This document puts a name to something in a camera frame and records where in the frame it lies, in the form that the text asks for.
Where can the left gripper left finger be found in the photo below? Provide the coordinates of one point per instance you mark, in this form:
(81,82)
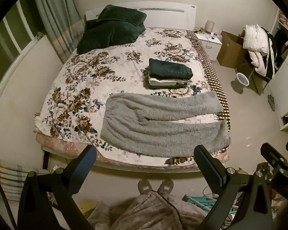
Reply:
(35,210)

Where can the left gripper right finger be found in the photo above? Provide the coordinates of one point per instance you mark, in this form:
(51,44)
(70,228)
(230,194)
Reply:
(254,211)

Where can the grey fleece pants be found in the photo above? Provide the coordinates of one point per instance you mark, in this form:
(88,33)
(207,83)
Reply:
(154,125)

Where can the grey slipper pair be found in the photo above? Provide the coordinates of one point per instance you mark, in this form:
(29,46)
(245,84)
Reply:
(271,102)

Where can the wooden chair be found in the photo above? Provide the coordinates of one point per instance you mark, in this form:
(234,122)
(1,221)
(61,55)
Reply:
(258,82)

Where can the white trash bin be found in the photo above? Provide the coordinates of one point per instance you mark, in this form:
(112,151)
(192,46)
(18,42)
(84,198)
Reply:
(240,82)

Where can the floral bed cover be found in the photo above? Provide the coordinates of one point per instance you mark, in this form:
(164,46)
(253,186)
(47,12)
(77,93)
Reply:
(72,114)

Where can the cardboard box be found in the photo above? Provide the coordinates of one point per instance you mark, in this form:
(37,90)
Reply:
(232,52)

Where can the white puffer jacket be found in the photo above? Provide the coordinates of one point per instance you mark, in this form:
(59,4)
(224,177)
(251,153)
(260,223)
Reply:
(255,41)

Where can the white wardrobe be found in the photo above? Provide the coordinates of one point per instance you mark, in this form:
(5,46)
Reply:
(279,84)

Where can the pink folded blanket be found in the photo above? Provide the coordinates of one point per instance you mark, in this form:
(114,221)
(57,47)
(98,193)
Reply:
(283,19)

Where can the white nightstand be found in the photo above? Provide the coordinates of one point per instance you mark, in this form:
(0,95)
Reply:
(211,44)

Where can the cream table lamp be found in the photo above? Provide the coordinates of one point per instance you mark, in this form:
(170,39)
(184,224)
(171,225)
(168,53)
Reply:
(209,26)

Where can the white folded pants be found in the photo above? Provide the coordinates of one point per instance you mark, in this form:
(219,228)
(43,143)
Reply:
(155,83)

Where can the dark folded jeans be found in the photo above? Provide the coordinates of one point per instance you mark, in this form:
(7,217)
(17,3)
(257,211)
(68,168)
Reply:
(169,70)

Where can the white headboard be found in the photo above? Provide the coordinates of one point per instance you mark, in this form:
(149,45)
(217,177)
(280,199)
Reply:
(166,15)

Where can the dark green blanket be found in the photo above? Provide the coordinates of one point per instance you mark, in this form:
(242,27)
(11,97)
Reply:
(114,26)

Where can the green curtain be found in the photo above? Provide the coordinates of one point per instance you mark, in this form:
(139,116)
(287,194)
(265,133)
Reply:
(63,23)

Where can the window frame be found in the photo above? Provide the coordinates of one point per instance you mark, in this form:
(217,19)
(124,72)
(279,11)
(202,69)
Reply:
(20,30)

